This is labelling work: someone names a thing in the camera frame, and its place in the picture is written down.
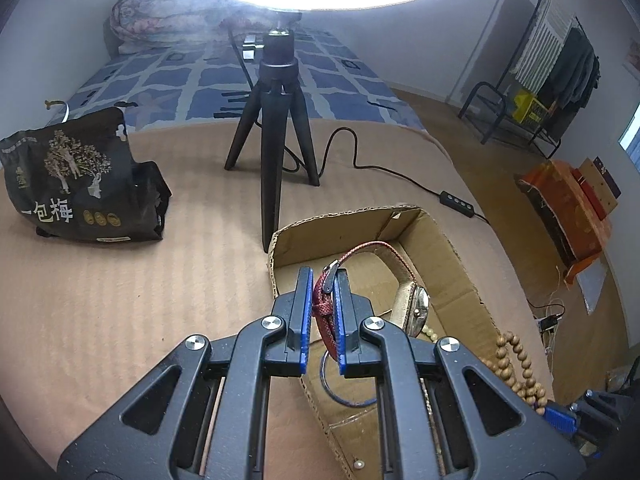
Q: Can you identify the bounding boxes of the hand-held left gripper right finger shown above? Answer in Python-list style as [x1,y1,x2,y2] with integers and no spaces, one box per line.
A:
[335,268,587,480]

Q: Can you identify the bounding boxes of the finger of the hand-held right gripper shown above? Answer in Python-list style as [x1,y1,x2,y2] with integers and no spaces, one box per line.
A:
[580,388,626,429]
[544,400,583,435]

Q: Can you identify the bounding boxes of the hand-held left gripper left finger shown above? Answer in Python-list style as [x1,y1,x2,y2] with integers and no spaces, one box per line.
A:
[57,266,316,480]

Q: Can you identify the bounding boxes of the red strap wristwatch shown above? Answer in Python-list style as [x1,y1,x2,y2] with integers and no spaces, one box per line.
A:
[312,241,432,362]

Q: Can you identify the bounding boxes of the thin black bangle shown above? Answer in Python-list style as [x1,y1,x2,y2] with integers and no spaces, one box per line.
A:
[320,355,379,406]

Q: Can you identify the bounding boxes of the wooden bead necklace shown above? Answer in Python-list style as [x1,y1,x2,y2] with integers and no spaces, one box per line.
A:
[495,331,551,416]

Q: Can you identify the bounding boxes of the cardboard box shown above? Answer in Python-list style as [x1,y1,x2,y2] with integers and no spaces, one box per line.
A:
[267,205,556,478]

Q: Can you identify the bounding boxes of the orange covered box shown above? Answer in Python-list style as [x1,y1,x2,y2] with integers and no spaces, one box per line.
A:
[515,160,614,288]

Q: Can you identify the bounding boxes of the black tripod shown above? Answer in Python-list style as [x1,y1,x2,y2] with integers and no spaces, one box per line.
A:
[224,10,321,254]

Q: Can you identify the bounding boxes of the brown cardboard pieces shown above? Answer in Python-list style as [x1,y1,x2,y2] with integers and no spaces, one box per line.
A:
[575,157,622,221]

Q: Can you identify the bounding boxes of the black metal clothes rack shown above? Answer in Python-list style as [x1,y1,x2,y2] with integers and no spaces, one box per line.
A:
[459,0,601,160]

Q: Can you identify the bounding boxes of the black snack bag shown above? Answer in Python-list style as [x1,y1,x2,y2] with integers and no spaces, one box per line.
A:
[0,106,172,244]

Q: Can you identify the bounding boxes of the blue patterned bed sheet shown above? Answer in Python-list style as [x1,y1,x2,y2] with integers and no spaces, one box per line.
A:
[47,27,426,134]

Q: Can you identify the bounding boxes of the yellow box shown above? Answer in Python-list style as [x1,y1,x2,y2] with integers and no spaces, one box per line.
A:
[510,89,551,126]

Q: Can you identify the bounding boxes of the folded floral quilt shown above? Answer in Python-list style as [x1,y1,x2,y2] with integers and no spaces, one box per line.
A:
[111,0,281,55]

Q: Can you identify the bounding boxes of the dark hanging clothes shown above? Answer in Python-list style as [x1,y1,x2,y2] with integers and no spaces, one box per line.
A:
[537,27,601,111]

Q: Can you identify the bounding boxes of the white striped towel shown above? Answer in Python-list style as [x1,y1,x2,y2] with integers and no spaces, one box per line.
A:
[515,0,576,92]

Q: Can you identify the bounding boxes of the wires on floor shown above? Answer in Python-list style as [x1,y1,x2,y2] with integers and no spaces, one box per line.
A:
[529,267,569,342]

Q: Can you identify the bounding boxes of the ring light on tripod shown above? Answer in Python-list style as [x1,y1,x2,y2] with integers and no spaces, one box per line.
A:
[227,27,488,221]

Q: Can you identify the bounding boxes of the black inline cable controller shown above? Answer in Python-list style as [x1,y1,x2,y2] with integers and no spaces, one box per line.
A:
[439,191,476,219]

